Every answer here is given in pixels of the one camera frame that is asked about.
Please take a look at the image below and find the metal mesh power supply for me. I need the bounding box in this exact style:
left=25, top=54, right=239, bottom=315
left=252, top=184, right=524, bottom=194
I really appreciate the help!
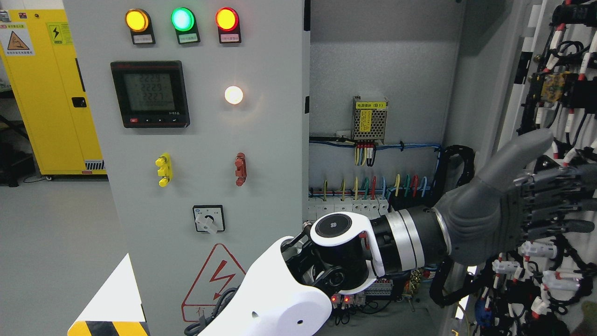
left=352, top=95, right=389, bottom=143

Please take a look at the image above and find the yellow safety storage cabinet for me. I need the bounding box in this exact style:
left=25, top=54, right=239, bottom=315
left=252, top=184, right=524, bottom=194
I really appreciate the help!
left=1, top=9, right=106, bottom=178

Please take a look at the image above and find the grey cabinet door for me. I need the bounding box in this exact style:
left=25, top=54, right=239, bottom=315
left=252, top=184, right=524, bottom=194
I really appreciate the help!
left=63, top=0, right=309, bottom=336
left=438, top=0, right=597, bottom=336

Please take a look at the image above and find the red electric danger sticker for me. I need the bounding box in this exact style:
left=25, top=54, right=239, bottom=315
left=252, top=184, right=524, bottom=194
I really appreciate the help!
left=181, top=243, right=246, bottom=322

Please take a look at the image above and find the yellow indicator lamp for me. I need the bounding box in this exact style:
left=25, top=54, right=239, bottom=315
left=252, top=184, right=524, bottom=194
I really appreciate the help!
left=125, top=8, right=151, bottom=33

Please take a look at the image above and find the green indicator lamp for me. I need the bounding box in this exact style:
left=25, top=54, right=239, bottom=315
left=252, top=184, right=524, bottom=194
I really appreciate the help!
left=171, top=7, right=195, bottom=32

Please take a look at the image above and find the red indicator lamp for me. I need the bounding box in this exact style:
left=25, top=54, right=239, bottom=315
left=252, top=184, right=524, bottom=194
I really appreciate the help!
left=215, top=7, right=239, bottom=32

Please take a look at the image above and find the white glowing indicator lamp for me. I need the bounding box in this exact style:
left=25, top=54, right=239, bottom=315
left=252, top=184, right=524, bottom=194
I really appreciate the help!
left=224, top=85, right=244, bottom=105

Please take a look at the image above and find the black digital power meter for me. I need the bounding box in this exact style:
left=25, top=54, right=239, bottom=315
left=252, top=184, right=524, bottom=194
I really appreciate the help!
left=110, top=60, right=190, bottom=128

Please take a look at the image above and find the yellow test terminal block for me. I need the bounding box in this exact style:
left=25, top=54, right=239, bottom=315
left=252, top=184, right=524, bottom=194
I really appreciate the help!
left=155, top=153, right=173, bottom=188

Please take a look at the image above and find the red test terminal block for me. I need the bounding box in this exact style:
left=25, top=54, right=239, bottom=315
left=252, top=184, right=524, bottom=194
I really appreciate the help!
left=234, top=153, right=247, bottom=187

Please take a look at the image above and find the lower relay terminal row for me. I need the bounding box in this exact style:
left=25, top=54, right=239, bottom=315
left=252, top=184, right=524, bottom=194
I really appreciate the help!
left=330, top=279, right=409, bottom=311

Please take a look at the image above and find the white breaker and socket row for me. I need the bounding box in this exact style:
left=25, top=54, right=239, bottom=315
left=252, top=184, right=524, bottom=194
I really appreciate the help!
left=307, top=196, right=390, bottom=221

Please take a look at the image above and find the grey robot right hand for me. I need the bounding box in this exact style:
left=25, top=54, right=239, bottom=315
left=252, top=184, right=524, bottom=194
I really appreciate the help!
left=435, top=128, right=597, bottom=266

